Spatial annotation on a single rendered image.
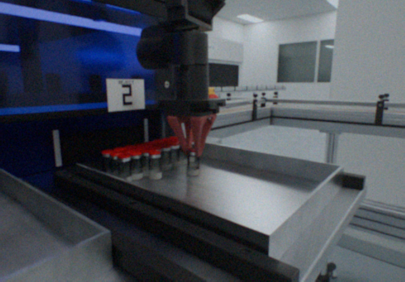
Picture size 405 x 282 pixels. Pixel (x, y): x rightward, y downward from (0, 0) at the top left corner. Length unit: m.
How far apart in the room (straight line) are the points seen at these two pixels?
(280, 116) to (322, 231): 1.03
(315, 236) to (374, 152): 1.57
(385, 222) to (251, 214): 1.04
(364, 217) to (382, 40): 0.98
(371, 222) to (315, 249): 1.06
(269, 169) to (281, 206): 0.15
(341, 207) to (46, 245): 0.35
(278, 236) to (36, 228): 0.26
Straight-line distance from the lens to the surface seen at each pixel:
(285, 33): 9.22
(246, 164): 0.55
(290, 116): 1.33
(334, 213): 0.40
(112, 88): 0.55
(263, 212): 0.37
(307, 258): 0.30
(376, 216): 1.36
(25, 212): 0.43
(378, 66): 1.86
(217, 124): 0.98
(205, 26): 0.49
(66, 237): 0.34
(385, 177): 1.92
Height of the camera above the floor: 1.04
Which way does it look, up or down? 11 degrees down
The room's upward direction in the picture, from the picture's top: straight up
